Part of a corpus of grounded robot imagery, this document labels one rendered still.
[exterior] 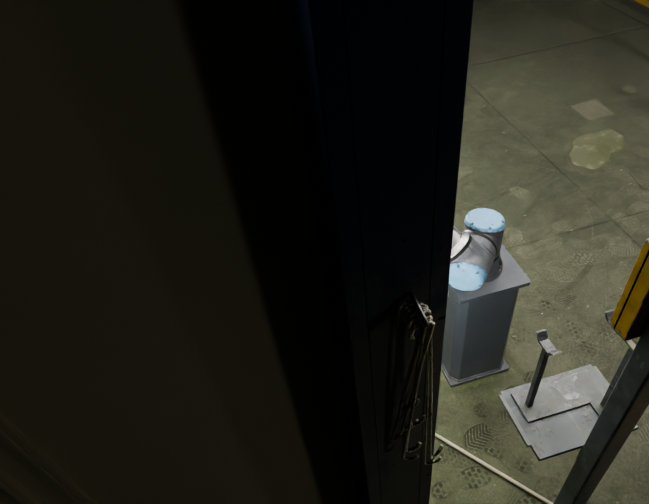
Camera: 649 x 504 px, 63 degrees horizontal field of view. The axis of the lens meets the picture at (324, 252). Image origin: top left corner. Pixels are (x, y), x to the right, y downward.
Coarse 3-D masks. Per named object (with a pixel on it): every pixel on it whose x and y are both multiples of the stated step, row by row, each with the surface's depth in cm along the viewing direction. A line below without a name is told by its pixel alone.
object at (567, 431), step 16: (576, 368) 165; (592, 368) 164; (528, 384) 162; (512, 400) 159; (560, 416) 154; (576, 416) 154; (592, 416) 153; (528, 432) 152; (544, 432) 151; (560, 432) 151; (576, 432) 150; (544, 448) 148; (560, 448) 147; (576, 448) 147
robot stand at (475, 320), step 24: (504, 264) 219; (480, 288) 211; (504, 288) 210; (456, 312) 220; (480, 312) 218; (504, 312) 223; (456, 336) 230; (480, 336) 231; (504, 336) 236; (456, 360) 242; (480, 360) 244; (504, 360) 257; (456, 384) 251
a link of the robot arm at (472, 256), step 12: (456, 228) 193; (456, 240) 189; (468, 240) 189; (480, 240) 195; (456, 252) 188; (468, 252) 188; (480, 252) 190; (492, 252) 195; (456, 264) 188; (468, 264) 187; (480, 264) 188; (456, 276) 192; (468, 276) 189; (480, 276) 187; (456, 288) 197; (468, 288) 194
